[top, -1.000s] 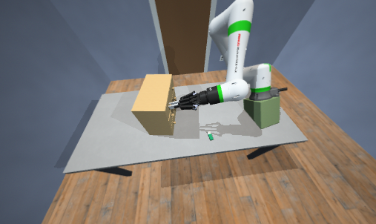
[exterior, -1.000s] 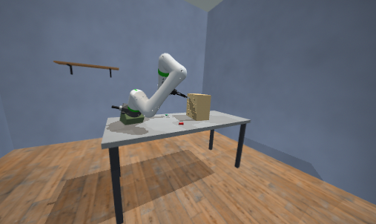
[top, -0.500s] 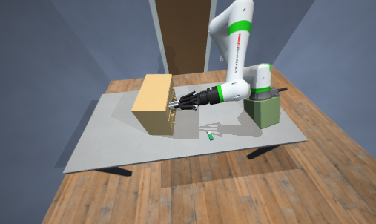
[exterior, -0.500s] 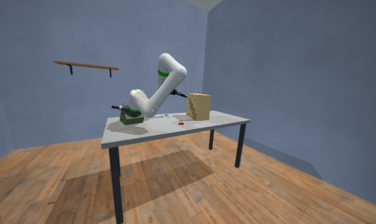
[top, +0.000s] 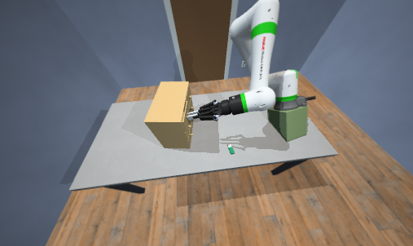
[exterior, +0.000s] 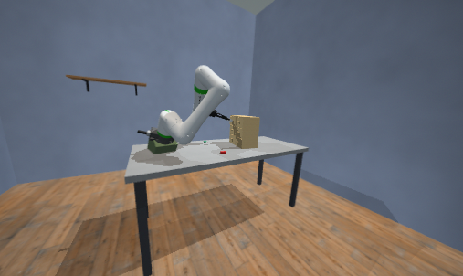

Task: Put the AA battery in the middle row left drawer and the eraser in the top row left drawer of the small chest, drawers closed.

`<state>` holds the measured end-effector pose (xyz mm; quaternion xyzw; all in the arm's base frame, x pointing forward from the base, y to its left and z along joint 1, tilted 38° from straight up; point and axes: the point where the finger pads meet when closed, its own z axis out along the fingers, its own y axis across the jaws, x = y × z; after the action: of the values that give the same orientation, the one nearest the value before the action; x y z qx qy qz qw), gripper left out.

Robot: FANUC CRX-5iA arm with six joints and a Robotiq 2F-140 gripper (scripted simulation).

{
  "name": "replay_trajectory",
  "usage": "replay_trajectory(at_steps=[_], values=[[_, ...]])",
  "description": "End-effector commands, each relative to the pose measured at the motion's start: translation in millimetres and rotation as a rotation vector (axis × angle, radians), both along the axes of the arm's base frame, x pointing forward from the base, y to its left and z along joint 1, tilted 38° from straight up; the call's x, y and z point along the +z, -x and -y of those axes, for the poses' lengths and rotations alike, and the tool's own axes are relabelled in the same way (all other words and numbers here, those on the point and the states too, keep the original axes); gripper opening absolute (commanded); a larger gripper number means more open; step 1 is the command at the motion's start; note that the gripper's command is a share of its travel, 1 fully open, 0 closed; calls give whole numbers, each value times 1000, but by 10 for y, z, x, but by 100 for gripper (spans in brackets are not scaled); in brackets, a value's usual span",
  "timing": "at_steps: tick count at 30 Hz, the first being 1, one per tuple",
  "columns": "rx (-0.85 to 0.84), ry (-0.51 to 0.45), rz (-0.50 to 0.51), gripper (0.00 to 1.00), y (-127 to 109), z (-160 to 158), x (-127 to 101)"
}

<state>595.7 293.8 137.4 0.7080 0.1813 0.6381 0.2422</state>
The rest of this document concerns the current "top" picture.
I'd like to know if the small tan chest of drawers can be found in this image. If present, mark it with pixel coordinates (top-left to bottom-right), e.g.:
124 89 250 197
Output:
144 81 191 148

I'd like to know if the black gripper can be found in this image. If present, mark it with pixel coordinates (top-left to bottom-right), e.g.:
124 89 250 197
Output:
187 99 231 121

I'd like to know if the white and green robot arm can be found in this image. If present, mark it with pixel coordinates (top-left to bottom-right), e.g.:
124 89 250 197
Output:
228 0 316 116

